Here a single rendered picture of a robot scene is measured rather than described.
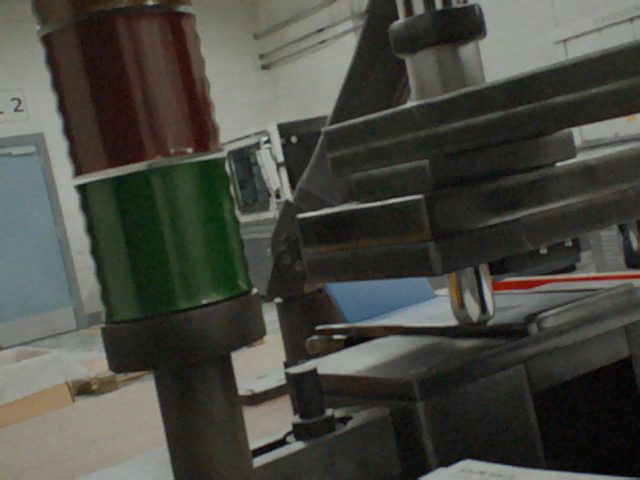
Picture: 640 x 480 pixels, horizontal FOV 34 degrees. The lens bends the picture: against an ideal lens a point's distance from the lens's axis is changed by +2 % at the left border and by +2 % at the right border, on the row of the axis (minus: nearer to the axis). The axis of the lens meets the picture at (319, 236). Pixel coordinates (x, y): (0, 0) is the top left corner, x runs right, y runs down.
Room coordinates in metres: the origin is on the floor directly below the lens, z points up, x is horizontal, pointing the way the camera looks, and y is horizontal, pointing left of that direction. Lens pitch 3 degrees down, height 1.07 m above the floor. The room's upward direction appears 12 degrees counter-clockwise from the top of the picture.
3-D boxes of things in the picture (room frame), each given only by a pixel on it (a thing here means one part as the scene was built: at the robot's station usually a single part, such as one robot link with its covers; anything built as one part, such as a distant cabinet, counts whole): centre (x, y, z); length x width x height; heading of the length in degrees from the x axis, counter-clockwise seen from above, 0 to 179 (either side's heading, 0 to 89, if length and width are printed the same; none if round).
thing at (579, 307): (0.50, -0.12, 0.98); 0.07 x 0.01 x 0.03; 125
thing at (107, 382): (7.23, 1.30, 0.07); 1.20 x 1.00 x 0.14; 124
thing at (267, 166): (9.48, 0.31, 1.27); 0.23 x 0.18 x 0.38; 122
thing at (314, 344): (0.58, -0.01, 0.98); 0.07 x 0.02 x 0.01; 35
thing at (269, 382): (0.94, 0.02, 0.94); 0.20 x 0.07 x 0.08; 125
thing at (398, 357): (0.52, -0.08, 0.98); 0.20 x 0.10 x 0.01; 125
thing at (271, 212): (9.89, 0.58, 1.21); 0.86 x 0.10 x 0.79; 32
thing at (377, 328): (0.53, -0.05, 0.98); 0.13 x 0.01 x 0.03; 35
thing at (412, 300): (0.56, -0.07, 1.00); 0.15 x 0.07 x 0.03; 35
